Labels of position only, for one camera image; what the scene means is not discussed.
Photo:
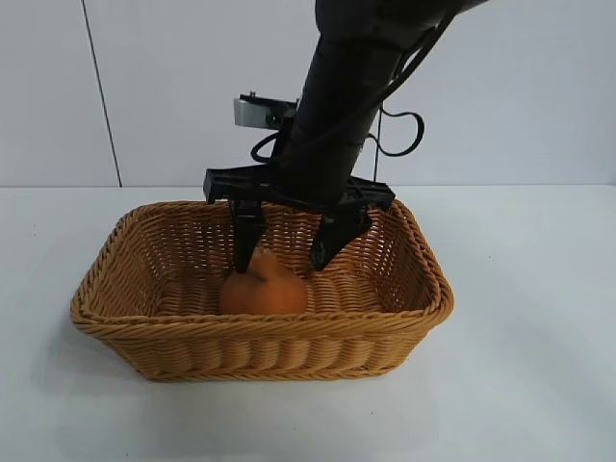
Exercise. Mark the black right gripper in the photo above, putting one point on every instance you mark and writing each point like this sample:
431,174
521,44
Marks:
313,173

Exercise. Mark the orange-brown bread bun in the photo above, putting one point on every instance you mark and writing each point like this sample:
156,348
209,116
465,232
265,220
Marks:
269,293

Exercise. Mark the tan woven wicker basket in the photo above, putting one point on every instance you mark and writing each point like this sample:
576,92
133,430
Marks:
264,346

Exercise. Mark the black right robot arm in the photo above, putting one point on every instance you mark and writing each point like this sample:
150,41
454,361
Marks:
356,58

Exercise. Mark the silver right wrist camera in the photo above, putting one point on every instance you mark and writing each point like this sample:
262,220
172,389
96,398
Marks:
250,113

